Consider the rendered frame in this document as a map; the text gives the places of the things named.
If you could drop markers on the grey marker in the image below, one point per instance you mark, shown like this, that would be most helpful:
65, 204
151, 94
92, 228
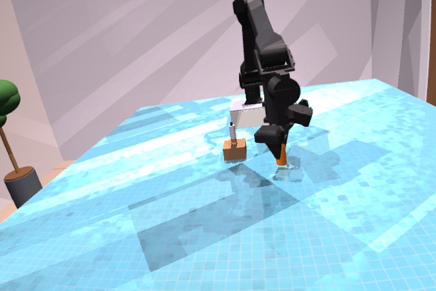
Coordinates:
232, 133

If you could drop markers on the orange-brown block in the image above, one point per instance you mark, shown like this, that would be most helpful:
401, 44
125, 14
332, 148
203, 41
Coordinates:
235, 151

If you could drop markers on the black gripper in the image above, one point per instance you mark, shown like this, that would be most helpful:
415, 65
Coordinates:
276, 133

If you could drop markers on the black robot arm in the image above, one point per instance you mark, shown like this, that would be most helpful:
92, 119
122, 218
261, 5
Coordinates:
265, 49

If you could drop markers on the orange-brown cylinder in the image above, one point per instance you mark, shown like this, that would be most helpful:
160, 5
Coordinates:
283, 160

